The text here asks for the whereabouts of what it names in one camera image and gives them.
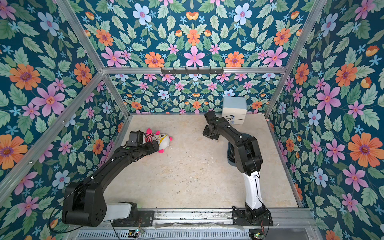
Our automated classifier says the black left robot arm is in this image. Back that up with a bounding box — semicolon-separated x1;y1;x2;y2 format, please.
62;140;159;227

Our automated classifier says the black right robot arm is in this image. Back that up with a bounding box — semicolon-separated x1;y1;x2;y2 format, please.
203;111;267;214

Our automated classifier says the teal plastic storage box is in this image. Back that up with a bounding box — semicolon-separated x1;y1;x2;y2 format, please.
227;133;253;167

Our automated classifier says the white pink plush toy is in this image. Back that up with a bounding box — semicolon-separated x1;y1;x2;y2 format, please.
145;128;173;153

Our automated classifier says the small white drawer cabinet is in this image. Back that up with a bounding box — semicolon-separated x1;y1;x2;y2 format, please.
222;96;247;125

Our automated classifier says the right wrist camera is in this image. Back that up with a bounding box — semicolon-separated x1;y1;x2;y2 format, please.
204;111;218;124

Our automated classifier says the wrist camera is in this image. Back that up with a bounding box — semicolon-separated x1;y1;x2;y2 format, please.
126;131;146;148
204;111;218;124

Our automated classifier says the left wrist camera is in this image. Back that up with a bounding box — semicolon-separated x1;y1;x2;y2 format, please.
126;131;146;148

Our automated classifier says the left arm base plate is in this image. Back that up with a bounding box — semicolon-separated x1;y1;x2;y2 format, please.
113;210;155;228

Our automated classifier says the black hook rail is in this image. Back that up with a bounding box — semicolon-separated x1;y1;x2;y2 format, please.
161;67;224;75

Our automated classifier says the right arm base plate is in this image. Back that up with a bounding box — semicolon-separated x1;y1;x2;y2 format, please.
232;206;274;227

